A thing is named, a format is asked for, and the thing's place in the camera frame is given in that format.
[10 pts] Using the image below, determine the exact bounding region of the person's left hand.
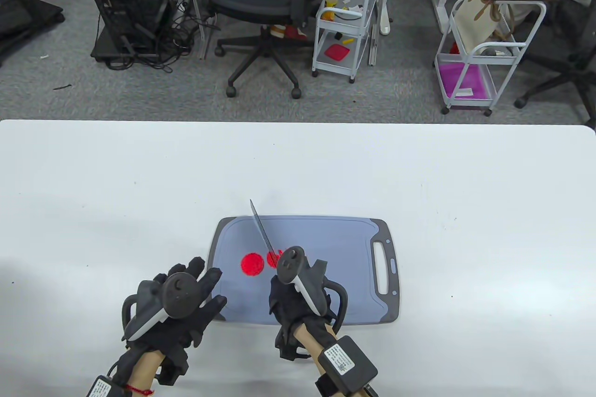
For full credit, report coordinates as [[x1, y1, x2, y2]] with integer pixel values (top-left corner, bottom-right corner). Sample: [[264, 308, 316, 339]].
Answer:
[[122, 257, 228, 386]]

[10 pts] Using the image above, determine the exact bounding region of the person's right hand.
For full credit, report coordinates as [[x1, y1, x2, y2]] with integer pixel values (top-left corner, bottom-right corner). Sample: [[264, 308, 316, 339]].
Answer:
[[269, 275, 337, 361]]

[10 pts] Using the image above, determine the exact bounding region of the black cleaver knife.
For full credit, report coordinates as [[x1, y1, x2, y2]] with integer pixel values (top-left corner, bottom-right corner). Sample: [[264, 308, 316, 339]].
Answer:
[[250, 199, 279, 272]]

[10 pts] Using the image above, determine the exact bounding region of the grey cutting board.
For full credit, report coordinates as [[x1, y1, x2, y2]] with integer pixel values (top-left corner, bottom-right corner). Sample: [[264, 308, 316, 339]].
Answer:
[[208, 215, 400, 325]]

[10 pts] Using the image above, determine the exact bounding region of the person's left forearm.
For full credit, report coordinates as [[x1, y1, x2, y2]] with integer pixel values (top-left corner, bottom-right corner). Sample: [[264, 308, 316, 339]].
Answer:
[[114, 350, 166, 397]]

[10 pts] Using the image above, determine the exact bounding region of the person's right forearm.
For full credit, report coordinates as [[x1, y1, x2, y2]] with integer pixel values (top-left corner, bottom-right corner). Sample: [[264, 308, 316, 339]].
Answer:
[[291, 318, 338, 365]]

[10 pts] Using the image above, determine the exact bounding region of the black left hand controller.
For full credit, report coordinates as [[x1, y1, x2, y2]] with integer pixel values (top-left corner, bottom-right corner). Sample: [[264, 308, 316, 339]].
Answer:
[[122, 273, 202, 341]]

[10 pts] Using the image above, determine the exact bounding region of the black hand controller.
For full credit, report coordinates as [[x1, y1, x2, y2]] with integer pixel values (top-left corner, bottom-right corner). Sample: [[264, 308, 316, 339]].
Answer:
[[276, 246, 350, 332], [122, 273, 202, 341]]

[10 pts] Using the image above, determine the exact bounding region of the black right hand controller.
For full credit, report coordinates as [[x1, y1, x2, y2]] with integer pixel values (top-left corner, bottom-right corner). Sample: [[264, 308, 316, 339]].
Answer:
[[276, 246, 350, 332]]

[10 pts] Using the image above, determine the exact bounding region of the black right wrist sensor box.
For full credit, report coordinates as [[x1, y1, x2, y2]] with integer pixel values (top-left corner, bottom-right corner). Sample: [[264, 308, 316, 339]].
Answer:
[[316, 336, 379, 397]]

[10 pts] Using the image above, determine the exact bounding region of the black wrist sensor box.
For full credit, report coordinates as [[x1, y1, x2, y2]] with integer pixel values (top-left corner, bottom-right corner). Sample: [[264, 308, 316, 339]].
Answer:
[[316, 336, 379, 397], [85, 375, 132, 397]]

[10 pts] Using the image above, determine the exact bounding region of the black left wrist sensor box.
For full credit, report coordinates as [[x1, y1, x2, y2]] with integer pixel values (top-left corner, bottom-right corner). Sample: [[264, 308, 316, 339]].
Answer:
[[85, 375, 132, 397]]

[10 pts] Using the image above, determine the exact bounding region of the red flat pad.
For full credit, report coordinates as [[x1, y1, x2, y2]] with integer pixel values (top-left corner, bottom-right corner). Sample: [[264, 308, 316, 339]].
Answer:
[[325, 43, 351, 62]]

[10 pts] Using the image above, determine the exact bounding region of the red shoe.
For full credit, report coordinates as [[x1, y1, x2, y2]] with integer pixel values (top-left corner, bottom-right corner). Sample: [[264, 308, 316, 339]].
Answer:
[[270, 24, 308, 41]]

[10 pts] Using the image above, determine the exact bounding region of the magenta sheet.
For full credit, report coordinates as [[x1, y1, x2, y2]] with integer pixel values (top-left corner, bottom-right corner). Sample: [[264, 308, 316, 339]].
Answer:
[[440, 63, 494, 102]]

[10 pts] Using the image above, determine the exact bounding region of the large white rolling cart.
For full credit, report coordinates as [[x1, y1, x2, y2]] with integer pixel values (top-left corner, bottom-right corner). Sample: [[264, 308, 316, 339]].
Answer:
[[435, 0, 548, 117]]

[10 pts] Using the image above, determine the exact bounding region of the black stand base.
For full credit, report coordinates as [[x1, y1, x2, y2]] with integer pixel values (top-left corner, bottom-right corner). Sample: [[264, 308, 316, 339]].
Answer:
[[0, 0, 66, 67]]

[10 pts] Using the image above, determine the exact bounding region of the beige tote bag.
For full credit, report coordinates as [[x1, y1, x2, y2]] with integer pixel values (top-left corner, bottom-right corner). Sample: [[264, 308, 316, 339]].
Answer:
[[454, 0, 515, 55]]

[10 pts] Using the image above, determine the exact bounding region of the bundle of black cables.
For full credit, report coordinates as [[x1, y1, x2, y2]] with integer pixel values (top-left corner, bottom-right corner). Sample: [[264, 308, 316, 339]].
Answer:
[[107, 0, 219, 72]]

